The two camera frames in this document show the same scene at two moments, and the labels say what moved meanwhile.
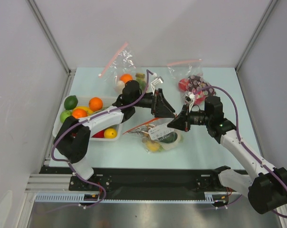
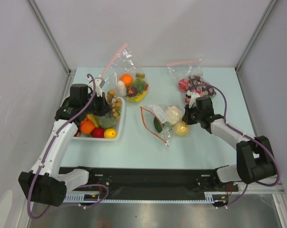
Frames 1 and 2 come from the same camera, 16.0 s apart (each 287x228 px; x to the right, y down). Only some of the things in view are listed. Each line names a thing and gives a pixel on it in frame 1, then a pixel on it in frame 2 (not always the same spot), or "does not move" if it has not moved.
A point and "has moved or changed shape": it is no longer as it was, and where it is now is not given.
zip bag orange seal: (156, 136) has moved or changed shape
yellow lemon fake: (110, 133) does not move
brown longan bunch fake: (146, 137) → (116, 102)
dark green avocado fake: (168, 138) → (157, 124)
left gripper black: (160, 108) → (104, 107)
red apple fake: (100, 135) does not move
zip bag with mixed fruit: (122, 68) does not move
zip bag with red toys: (189, 74) does not move
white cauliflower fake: (175, 145) has moved or changed shape
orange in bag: (125, 77) does not move
